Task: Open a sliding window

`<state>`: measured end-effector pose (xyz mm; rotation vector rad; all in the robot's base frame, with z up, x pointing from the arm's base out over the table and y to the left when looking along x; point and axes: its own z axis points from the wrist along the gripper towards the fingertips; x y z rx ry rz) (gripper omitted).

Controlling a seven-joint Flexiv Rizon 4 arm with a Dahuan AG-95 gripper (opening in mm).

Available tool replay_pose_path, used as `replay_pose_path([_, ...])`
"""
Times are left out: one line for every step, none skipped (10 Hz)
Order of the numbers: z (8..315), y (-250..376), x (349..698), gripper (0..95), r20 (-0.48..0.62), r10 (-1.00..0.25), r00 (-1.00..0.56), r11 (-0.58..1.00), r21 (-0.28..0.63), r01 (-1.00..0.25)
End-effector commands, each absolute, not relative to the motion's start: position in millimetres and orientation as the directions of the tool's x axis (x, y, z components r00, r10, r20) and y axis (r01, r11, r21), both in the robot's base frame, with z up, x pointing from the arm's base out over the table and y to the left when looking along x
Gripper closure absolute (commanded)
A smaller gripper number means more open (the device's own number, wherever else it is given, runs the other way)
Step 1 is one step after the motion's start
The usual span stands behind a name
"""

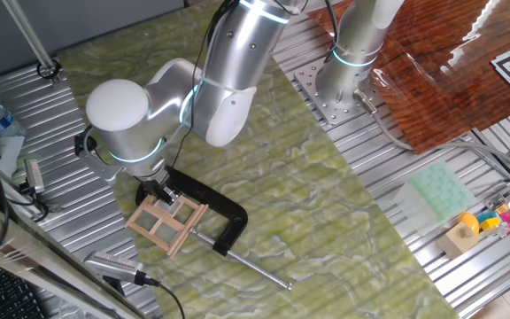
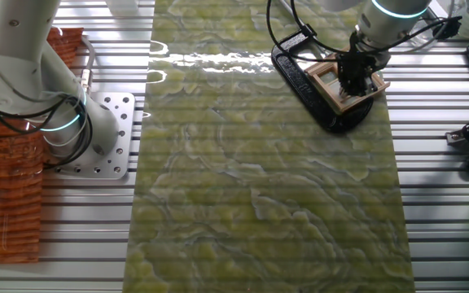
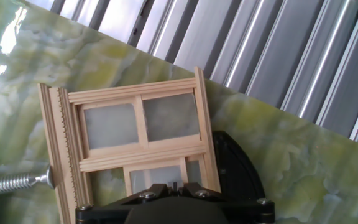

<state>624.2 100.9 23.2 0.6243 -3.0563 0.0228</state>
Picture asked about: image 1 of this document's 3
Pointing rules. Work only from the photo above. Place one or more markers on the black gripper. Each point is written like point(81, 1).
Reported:
point(155, 184)

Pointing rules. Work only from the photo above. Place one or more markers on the small wooden sliding window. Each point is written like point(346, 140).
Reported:
point(157, 226)

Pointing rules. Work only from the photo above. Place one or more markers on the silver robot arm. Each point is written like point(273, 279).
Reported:
point(233, 57)

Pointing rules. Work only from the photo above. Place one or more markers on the black C-clamp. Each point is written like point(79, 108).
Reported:
point(234, 212)

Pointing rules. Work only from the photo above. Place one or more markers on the green marble pattern mat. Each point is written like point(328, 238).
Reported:
point(303, 221)

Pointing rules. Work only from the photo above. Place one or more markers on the white paper sheet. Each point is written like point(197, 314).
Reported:
point(5, 153)

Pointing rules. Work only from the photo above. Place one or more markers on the metal stand pole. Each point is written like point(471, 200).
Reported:
point(27, 35)

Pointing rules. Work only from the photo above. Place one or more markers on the translucent green plastic tray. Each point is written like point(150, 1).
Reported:
point(441, 190)

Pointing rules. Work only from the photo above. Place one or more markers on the wooden block house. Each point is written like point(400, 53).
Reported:
point(456, 241)

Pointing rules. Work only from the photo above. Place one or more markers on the blue toy block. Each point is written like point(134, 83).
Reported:
point(487, 215)

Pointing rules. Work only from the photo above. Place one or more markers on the yellow toy block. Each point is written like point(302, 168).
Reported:
point(490, 224)

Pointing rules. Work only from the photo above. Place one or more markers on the small tan block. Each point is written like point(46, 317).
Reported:
point(501, 208)

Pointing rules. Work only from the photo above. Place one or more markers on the pink toy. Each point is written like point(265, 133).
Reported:
point(508, 218)

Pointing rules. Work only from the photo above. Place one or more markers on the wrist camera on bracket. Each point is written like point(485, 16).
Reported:
point(93, 164)

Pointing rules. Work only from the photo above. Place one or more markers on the silver camera with vents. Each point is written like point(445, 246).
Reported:
point(113, 266)

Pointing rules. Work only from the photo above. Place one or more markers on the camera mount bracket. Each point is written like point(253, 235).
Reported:
point(53, 207)

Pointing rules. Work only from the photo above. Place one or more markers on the small silver camera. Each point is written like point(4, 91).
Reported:
point(33, 175)

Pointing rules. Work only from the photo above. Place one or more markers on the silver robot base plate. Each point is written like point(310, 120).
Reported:
point(326, 106)

